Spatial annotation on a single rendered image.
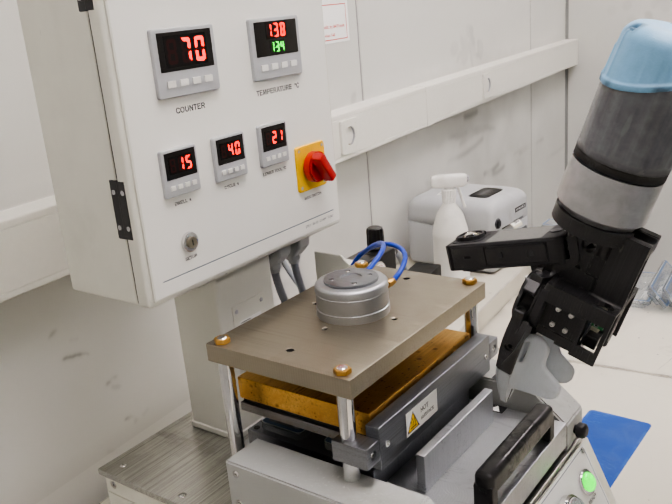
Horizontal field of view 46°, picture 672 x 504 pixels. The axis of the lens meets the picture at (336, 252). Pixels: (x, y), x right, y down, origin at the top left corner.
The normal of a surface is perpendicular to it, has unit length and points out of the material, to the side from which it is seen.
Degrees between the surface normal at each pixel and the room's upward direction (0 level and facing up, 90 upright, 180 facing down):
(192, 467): 0
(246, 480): 90
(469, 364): 90
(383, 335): 0
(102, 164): 90
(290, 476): 0
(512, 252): 90
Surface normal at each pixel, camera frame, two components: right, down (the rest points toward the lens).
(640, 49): -0.79, 0.10
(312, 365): -0.08, -0.95
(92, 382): 0.85, 0.09
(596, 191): -0.60, 0.27
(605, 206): -0.34, 0.40
